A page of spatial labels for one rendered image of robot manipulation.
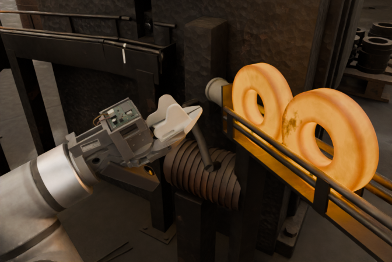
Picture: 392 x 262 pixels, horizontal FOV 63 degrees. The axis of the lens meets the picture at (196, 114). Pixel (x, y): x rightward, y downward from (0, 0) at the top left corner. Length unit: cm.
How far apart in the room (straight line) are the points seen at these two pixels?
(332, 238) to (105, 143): 104
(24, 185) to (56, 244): 10
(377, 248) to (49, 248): 43
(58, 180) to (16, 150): 141
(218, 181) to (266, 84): 27
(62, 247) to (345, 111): 44
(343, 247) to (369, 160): 92
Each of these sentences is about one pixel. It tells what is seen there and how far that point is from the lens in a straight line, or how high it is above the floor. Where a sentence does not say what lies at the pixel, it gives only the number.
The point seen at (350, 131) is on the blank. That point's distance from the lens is 45.
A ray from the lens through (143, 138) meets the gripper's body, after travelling 50.
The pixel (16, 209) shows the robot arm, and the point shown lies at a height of 67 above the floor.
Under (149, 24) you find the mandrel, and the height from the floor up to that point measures 74.
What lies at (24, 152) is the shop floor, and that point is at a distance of 187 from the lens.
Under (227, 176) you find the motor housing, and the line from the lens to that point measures 73.
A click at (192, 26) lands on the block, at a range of 78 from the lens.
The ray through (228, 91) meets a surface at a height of 71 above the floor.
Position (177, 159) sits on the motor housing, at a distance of 78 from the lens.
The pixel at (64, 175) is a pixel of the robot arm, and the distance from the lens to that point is 49.
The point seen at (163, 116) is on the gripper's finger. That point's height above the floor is 72.
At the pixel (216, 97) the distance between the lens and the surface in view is 71.
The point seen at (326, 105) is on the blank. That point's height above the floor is 79.
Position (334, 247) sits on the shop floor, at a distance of 135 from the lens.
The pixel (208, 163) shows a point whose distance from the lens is 69.
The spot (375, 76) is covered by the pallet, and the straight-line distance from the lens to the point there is 242.
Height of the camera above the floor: 100
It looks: 31 degrees down
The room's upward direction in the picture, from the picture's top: straight up
